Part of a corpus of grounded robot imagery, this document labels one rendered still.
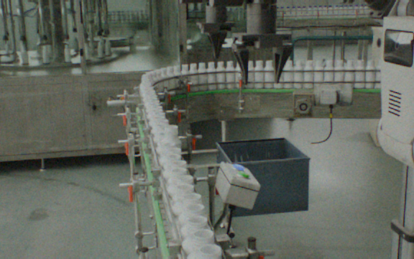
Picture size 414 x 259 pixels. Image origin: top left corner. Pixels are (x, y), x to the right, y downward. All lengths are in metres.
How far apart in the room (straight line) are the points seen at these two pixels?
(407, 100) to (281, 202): 0.87
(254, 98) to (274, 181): 1.28
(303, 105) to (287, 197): 1.14
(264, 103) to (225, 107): 0.24
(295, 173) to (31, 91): 3.33
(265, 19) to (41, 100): 4.09
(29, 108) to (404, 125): 4.03
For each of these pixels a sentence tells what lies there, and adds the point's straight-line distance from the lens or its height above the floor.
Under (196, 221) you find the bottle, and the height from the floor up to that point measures 1.15.
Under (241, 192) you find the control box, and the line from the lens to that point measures 1.35.
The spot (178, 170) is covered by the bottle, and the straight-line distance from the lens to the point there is 1.28.
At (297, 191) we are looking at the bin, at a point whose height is 0.81.
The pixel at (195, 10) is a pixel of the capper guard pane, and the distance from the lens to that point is 6.86.
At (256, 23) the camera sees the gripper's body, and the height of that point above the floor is 1.51.
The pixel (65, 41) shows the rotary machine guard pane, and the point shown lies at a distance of 4.92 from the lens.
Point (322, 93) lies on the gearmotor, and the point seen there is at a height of 1.00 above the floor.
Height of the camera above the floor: 1.56
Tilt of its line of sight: 14 degrees down
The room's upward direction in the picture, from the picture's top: 2 degrees counter-clockwise
